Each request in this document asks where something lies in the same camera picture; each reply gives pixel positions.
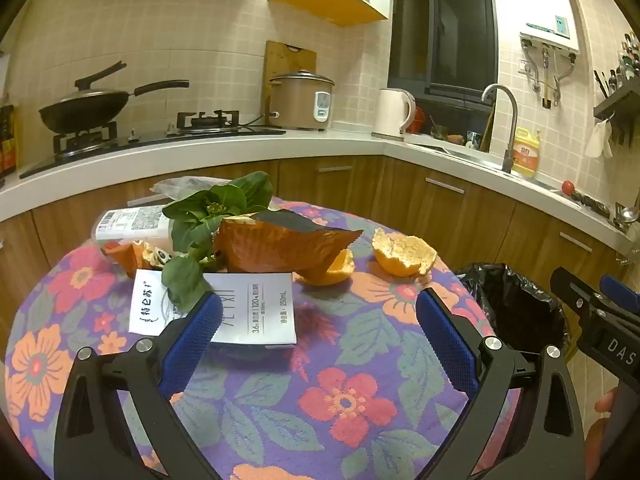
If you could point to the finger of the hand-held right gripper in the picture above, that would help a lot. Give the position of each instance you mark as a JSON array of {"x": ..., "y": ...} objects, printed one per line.
[
  {"x": 620, "y": 290},
  {"x": 572, "y": 287}
]

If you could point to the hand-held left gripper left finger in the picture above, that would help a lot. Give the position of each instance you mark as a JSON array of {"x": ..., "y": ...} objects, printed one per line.
[{"x": 192, "y": 340}]

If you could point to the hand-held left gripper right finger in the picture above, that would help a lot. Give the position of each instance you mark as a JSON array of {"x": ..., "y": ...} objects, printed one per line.
[{"x": 447, "y": 345}]

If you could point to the black bagged trash bin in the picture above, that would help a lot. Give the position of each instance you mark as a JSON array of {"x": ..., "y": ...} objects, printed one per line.
[{"x": 520, "y": 305}]

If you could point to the white milk carton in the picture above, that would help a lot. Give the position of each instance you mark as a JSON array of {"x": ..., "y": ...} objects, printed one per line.
[{"x": 260, "y": 305}]

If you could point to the clear plastic bag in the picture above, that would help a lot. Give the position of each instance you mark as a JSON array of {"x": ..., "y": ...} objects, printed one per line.
[{"x": 185, "y": 184}]

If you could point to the person's right hand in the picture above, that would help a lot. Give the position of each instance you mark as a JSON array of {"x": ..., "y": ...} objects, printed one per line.
[{"x": 600, "y": 447}]

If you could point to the metal ladle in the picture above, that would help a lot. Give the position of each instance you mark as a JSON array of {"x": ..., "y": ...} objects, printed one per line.
[{"x": 627, "y": 215}]

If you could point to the red tomato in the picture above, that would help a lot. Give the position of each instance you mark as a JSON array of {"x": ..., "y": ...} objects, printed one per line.
[{"x": 568, "y": 187}]

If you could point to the torn orange snack bag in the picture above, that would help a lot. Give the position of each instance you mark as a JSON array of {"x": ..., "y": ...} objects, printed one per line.
[{"x": 280, "y": 255}]

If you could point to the floral tablecloth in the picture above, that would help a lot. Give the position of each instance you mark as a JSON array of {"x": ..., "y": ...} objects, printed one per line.
[{"x": 320, "y": 360}]

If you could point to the white label plastic bottle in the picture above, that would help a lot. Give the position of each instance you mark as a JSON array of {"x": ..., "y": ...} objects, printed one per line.
[{"x": 130, "y": 222}]

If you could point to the yellow dish soap bottle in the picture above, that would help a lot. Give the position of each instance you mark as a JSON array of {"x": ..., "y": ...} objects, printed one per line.
[{"x": 527, "y": 157}]

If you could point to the green bok choy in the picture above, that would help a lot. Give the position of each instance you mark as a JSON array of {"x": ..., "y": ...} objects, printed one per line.
[{"x": 225, "y": 200}]

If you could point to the white hanging cloth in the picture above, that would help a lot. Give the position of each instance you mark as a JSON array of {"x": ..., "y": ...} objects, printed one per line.
[{"x": 597, "y": 140}]

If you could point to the wooden base cabinets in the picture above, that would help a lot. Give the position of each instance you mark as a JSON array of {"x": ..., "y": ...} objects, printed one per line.
[{"x": 400, "y": 190}]

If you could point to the steel kitchen faucet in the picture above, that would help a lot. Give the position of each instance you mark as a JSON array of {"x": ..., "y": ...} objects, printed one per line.
[{"x": 512, "y": 135}]

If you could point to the steel sink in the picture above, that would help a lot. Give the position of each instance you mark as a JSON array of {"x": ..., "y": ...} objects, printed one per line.
[{"x": 465, "y": 152}]

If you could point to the black gas stove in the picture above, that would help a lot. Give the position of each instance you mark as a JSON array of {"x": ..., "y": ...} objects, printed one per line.
[{"x": 150, "y": 137}]

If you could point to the red container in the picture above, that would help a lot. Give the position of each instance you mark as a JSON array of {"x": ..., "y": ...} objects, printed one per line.
[{"x": 420, "y": 120}]

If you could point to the white electric kettle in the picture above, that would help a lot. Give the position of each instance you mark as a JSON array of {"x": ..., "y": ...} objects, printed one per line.
[{"x": 390, "y": 112}]

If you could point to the black wok with lid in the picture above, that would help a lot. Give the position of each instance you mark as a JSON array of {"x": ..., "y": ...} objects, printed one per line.
[{"x": 85, "y": 110}]

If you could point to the brown rice cooker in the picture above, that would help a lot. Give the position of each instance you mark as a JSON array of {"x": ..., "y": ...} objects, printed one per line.
[{"x": 297, "y": 105}]

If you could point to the sauce bottle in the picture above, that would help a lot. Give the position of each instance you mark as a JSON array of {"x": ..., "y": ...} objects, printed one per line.
[{"x": 7, "y": 140}]

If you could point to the dark window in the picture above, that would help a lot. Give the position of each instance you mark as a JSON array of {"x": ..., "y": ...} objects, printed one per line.
[{"x": 450, "y": 35}]

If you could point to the white water heater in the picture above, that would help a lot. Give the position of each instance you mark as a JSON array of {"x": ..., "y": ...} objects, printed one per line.
[{"x": 542, "y": 5}]

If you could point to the wooden cutting board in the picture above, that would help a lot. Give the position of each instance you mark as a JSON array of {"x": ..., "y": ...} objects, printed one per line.
[{"x": 280, "y": 60}]

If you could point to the black wall rack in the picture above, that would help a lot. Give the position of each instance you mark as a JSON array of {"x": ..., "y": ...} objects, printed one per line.
[{"x": 620, "y": 100}]

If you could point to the white wall socket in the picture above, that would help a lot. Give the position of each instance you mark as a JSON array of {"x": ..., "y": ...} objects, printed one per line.
[{"x": 523, "y": 67}]

